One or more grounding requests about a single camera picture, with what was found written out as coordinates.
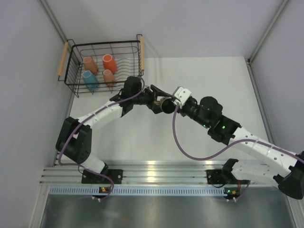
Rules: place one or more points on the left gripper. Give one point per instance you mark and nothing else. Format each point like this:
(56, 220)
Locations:
(156, 108)

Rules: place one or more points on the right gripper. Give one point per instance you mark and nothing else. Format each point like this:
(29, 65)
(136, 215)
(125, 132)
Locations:
(182, 109)

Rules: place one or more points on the dark brown mug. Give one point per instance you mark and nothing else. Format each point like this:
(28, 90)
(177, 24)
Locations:
(167, 104)

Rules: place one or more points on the pink printed mug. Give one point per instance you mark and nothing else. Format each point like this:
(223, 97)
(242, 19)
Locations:
(109, 78)

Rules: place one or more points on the orange mug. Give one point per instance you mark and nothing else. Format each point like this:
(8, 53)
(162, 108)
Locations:
(109, 63)

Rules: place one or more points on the blue mug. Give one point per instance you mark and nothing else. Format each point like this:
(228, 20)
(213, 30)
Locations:
(90, 80)

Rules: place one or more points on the salmon dotted mug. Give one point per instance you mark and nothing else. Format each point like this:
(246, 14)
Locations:
(90, 65)

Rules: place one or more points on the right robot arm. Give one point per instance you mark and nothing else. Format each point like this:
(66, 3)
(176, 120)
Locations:
(208, 113)

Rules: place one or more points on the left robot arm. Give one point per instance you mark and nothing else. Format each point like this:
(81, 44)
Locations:
(75, 138)

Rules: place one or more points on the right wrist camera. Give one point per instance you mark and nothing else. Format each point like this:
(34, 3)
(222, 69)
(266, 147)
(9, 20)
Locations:
(181, 95)

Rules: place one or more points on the right wooden rack handle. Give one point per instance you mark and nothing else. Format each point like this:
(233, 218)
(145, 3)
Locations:
(142, 53)

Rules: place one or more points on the wooden rack handle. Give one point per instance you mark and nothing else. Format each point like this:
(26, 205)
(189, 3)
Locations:
(142, 53)
(62, 61)

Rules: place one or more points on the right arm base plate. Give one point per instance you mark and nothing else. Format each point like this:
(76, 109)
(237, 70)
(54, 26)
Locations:
(215, 177)

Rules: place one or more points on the right aluminium frame post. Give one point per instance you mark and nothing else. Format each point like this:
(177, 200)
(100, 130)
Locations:
(268, 30)

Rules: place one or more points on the aluminium frame post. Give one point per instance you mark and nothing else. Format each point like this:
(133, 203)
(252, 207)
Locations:
(268, 30)
(55, 23)

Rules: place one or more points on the aluminium mounting rail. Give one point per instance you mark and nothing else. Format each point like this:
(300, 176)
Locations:
(188, 173)

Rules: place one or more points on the black wire dish rack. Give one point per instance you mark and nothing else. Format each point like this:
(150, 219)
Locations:
(127, 55)

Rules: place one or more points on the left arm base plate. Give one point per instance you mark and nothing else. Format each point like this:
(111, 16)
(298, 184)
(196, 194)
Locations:
(116, 175)

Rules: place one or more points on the left wooden rack handle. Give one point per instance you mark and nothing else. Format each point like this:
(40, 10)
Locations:
(62, 61)

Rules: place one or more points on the left aluminium frame post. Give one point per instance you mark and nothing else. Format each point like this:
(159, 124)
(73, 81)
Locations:
(55, 23)

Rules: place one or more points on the perforated cable duct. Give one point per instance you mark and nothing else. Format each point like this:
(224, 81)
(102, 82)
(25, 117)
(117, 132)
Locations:
(138, 191)

